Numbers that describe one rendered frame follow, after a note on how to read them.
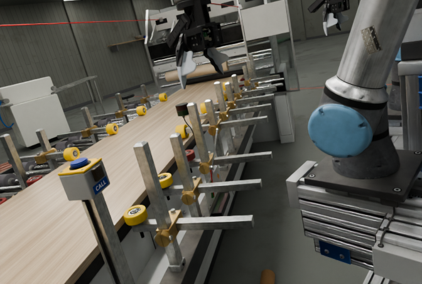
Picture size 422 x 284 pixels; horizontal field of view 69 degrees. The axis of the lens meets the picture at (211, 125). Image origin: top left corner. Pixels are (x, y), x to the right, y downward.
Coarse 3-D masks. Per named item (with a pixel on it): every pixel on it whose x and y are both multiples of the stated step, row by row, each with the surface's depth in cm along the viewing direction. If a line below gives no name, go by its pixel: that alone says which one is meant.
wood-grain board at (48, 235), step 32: (192, 96) 304; (128, 128) 235; (160, 128) 214; (128, 160) 165; (160, 160) 154; (32, 192) 151; (64, 192) 142; (128, 192) 127; (0, 224) 125; (32, 224) 118; (64, 224) 113; (0, 256) 102; (32, 256) 97; (64, 256) 94; (96, 256) 95
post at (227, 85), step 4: (228, 84) 209; (228, 88) 210; (228, 92) 211; (232, 92) 214; (228, 96) 212; (232, 96) 212; (228, 100) 213; (232, 100) 212; (232, 116) 216; (236, 116) 215; (232, 120) 217; (236, 128) 218; (236, 132) 219; (240, 132) 220
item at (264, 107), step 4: (264, 104) 188; (268, 104) 186; (240, 108) 193; (244, 108) 191; (248, 108) 189; (252, 108) 189; (256, 108) 188; (260, 108) 187; (264, 108) 187; (268, 108) 186; (216, 112) 196; (232, 112) 193; (236, 112) 192; (240, 112) 192; (244, 112) 191; (248, 112) 190; (200, 116) 199; (204, 116) 198; (216, 116) 196
